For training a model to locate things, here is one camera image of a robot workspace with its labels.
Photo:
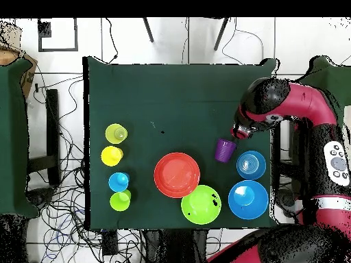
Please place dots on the purple cup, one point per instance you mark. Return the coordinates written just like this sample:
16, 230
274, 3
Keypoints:
224, 152

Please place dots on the small blue bowl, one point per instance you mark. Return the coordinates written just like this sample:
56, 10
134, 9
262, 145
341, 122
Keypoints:
251, 165

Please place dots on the orange bowl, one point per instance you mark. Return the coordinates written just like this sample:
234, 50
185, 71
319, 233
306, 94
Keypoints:
177, 175

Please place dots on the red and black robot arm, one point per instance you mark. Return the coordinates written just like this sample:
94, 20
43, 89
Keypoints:
310, 101

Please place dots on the large blue bowl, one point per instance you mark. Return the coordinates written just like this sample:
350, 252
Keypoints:
248, 200

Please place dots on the dark green tablecloth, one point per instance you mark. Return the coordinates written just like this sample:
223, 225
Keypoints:
178, 96

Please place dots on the green bowl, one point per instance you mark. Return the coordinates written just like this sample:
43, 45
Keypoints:
201, 205

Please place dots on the black tripod leg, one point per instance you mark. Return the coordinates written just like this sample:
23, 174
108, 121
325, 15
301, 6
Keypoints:
220, 34
148, 30

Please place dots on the green cloth covered table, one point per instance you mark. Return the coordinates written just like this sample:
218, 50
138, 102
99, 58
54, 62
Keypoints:
334, 74
13, 137

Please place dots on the yellow cup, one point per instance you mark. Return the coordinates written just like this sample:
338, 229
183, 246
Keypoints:
111, 156
116, 133

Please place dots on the blue cup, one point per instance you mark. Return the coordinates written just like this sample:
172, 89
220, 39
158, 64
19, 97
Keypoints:
118, 182

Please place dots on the green cup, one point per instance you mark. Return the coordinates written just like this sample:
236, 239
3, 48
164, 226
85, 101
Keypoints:
119, 202

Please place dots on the black power strip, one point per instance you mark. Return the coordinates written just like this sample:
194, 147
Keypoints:
109, 243

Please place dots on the black floor stand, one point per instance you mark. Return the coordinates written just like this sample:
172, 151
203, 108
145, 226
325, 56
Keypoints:
53, 137

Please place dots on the cardboard box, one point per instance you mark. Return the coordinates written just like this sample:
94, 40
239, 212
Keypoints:
28, 78

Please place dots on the black square floor frame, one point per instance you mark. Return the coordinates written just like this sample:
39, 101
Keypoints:
44, 29

